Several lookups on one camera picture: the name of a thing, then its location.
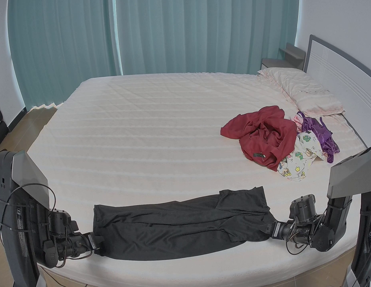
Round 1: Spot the purple satin garment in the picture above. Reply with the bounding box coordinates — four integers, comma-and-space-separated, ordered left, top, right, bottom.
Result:
297, 111, 341, 164

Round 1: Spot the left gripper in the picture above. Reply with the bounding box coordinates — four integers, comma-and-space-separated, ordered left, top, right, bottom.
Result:
73, 233, 104, 256

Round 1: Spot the pink garment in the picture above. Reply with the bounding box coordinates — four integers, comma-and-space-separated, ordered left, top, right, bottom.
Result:
292, 112, 305, 134

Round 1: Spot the white printed garment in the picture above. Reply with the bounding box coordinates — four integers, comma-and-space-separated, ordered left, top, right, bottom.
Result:
277, 131, 326, 182

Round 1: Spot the dark red garment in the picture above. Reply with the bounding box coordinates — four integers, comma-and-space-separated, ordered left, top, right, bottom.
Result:
220, 105, 297, 169

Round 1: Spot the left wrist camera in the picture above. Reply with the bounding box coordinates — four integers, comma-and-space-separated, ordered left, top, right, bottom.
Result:
65, 219, 79, 235

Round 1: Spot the black T-shirt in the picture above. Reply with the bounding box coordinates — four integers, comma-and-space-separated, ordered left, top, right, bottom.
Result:
93, 186, 276, 261

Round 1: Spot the blue-green curtain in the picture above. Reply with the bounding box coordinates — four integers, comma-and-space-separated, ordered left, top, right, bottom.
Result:
8, 0, 123, 110
114, 0, 301, 75

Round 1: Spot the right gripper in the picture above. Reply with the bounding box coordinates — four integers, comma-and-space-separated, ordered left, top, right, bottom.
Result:
260, 221, 294, 239

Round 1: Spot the grey bedside table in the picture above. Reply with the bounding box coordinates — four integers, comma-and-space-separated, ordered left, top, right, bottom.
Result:
261, 42, 306, 70

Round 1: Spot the pale pink pillow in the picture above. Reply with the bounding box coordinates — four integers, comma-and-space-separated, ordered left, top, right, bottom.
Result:
257, 67, 346, 117

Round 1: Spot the black cable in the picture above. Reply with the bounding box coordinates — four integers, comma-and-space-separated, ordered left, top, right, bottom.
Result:
286, 236, 313, 255
39, 248, 94, 270
0, 184, 57, 235

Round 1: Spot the bed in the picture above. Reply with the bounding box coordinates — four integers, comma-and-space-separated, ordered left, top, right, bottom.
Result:
0, 35, 371, 287

